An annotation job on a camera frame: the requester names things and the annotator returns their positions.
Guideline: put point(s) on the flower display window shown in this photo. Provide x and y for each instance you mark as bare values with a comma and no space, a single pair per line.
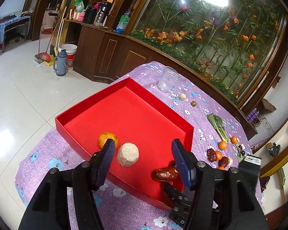
227,42

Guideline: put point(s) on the white bucket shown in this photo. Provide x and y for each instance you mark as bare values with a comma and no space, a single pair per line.
71,51

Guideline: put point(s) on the small green olive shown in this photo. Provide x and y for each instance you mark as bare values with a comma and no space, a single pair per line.
193,103

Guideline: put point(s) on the clear plastic cup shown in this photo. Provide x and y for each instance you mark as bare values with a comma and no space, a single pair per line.
167,80

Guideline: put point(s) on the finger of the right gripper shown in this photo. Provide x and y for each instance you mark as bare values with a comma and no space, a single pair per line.
181,206

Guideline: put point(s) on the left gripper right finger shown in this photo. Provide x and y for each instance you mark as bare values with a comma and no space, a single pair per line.
199,177

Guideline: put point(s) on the bok choy stalk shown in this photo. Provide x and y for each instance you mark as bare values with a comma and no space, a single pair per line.
217,124

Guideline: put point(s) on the long red date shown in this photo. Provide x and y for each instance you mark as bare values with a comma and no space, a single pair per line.
168,174

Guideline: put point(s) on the black thermos jug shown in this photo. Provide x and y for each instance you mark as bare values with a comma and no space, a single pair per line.
103,12

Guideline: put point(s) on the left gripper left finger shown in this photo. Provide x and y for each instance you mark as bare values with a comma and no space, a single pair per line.
87,178

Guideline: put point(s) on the wooden cabinet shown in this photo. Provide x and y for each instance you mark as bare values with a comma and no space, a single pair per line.
105,56

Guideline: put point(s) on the orange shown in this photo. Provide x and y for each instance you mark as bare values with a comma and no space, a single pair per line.
105,136

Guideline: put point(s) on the small red date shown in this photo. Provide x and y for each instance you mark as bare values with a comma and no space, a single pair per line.
211,155

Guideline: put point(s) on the small white piece near cup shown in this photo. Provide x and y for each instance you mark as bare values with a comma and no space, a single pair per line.
182,97

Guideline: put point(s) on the green label water bottle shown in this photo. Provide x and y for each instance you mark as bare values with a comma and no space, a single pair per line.
123,22

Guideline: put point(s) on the purple floral tablecloth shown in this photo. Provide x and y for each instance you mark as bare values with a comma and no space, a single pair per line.
51,205

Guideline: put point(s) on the white sugarcane piece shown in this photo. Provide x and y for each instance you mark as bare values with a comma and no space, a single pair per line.
127,154
230,161

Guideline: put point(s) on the red tray box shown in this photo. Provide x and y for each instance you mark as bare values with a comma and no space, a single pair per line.
134,115

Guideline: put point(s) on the grey thermos on floor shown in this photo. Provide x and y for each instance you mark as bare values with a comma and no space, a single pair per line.
60,63

